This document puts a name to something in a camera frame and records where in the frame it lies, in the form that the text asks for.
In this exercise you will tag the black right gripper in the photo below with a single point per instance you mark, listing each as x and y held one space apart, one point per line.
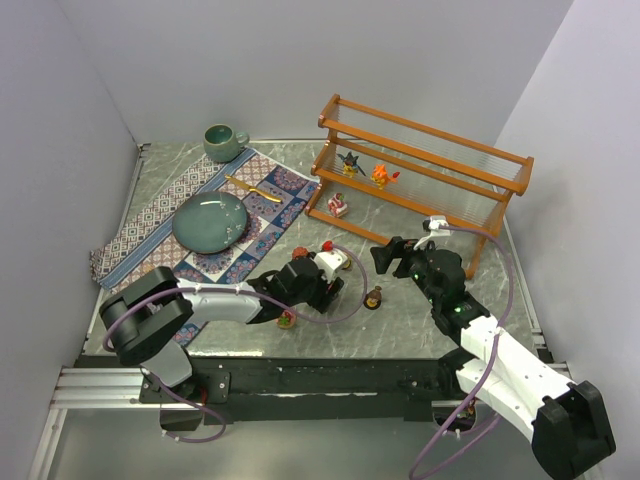
400 256

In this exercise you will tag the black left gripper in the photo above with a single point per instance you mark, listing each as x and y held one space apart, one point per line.
324 292

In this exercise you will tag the pink bear clover toy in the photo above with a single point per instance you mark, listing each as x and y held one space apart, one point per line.
286 320

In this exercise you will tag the brown-haired bun figurine toy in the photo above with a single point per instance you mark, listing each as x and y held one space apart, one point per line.
373 299

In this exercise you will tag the strawberry cake toy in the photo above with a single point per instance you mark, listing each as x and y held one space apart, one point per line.
337 205

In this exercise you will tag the orange fox figurine toy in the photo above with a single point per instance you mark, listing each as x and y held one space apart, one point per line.
381 178

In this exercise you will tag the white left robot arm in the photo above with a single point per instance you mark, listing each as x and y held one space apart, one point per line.
141 321

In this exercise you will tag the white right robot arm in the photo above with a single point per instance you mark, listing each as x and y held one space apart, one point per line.
565 422

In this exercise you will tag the orange wooden two-tier shelf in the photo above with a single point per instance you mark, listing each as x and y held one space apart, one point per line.
441 173

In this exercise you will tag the red-haired figurine toy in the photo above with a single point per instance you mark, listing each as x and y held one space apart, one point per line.
299 252

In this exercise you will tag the patterned table runner cloth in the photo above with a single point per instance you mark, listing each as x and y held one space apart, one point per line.
146 241

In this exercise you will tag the gold butter knife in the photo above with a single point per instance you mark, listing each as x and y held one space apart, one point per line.
252 189

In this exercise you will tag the teal ceramic plate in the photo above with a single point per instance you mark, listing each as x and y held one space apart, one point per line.
210 222

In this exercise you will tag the green ceramic mug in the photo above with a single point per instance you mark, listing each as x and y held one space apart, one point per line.
222 144

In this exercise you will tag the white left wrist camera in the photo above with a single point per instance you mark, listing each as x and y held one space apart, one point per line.
331 262

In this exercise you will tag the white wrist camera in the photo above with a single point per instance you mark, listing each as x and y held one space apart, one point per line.
331 262
436 226

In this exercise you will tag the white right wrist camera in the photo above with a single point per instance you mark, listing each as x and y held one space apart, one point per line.
436 226

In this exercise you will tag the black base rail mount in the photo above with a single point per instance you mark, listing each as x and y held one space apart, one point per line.
236 389

